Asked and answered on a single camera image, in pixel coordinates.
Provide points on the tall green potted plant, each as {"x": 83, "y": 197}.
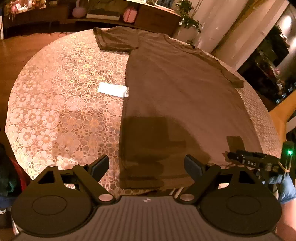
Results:
{"x": 188, "y": 27}

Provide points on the white paper label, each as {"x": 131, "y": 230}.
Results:
{"x": 113, "y": 89}

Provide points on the yellow chair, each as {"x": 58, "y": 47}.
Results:
{"x": 281, "y": 113}

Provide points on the pink lantern jar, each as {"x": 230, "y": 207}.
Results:
{"x": 130, "y": 14}

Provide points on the pink flower bouquet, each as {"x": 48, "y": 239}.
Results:
{"x": 14, "y": 7}

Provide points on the stack of books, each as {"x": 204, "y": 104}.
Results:
{"x": 103, "y": 14}

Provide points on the pink round vase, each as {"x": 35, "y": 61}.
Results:
{"x": 80, "y": 9}

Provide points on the blue gloved right hand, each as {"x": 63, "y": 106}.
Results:
{"x": 286, "y": 188}

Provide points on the yellow grey curtain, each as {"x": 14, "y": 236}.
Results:
{"x": 232, "y": 30}

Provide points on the long wooden sideboard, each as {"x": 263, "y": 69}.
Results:
{"x": 144, "y": 15}

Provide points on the olive brown t-shirt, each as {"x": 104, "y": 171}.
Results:
{"x": 180, "y": 101}

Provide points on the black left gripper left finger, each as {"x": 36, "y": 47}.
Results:
{"x": 88, "y": 178}

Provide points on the floral lace tablecloth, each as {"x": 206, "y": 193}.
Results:
{"x": 56, "y": 116}

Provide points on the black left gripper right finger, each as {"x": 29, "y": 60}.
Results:
{"x": 203, "y": 176}

